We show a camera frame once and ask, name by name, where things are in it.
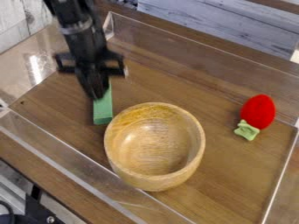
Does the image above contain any black metal stand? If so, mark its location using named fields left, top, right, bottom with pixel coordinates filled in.
left=24, top=185, right=66, bottom=224

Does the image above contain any brown wooden bowl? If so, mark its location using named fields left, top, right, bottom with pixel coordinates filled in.
left=104, top=102, right=206, bottom=192

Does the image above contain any black cable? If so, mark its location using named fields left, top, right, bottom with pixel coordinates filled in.
left=0, top=200, right=16, bottom=224

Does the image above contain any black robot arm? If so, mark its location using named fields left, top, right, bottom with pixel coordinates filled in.
left=43, top=0, right=127, bottom=100

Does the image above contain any red plush strawberry toy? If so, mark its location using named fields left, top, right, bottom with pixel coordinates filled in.
left=234, top=94, right=277, bottom=141

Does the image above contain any green rectangular block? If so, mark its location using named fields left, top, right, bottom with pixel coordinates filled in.
left=94, top=85, right=114, bottom=125

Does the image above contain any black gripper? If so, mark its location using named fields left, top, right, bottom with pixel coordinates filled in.
left=54, top=29, right=127, bottom=100

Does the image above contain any clear acrylic tray wall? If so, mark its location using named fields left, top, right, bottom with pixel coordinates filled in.
left=0, top=13, right=299, bottom=224

